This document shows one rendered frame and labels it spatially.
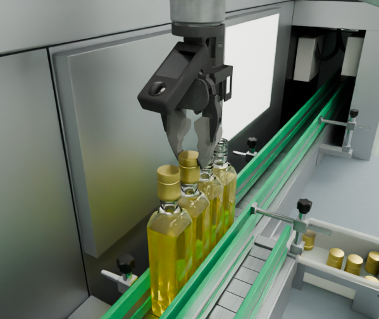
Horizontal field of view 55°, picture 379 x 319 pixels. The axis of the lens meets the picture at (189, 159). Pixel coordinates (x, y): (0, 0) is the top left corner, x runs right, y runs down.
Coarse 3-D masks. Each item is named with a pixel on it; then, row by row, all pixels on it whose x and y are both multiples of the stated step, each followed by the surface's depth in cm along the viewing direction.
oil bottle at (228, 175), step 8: (216, 168) 68; (224, 168) 68; (232, 168) 70; (216, 176) 68; (224, 176) 68; (232, 176) 70; (224, 184) 68; (232, 184) 70; (224, 192) 69; (232, 192) 72; (224, 200) 69; (232, 200) 73; (224, 208) 70; (232, 208) 74; (224, 216) 71; (232, 216) 75; (224, 224) 72; (224, 232) 73
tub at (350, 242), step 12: (336, 228) 93; (348, 228) 93; (324, 240) 96; (336, 240) 94; (348, 240) 93; (360, 240) 91; (372, 240) 89; (312, 252) 95; (324, 252) 95; (348, 252) 94; (360, 252) 92; (312, 264) 82; (324, 264) 91; (348, 276) 78; (360, 276) 88; (372, 276) 88
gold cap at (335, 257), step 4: (332, 248) 90; (336, 248) 90; (332, 252) 89; (336, 252) 89; (340, 252) 89; (328, 256) 90; (332, 256) 88; (336, 256) 88; (340, 256) 87; (328, 260) 90; (332, 260) 88; (336, 260) 88; (340, 260) 88; (328, 264) 90; (332, 264) 89; (336, 264) 88; (340, 264) 89; (340, 268) 89
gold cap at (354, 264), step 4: (348, 256) 87; (352, 256) 87; (356, 256) 87; (348, 260) 87; (352, 260) 86; (356, 260) 86; (360, 260) 86; (348, 264) 87; (352, 264) 86; (356, 264) 85; (360, 264) 85; (344, 268) 89; (348, 268) 87; (352, 268) 86; (356, 268) 86; (360, 268) 86; (348, 272) 87; (352, 272) 87; (356, 272) 86
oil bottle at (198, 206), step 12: (180, 204) 59; (192, 204) 59; (204, 204) 61; (192, 216) 59; (204, 216) 62; (204, 228) 63; (192, 240) 61; (204, 240) 64; (192, 252) 62; (204, 252) 65; (192, 264) 63
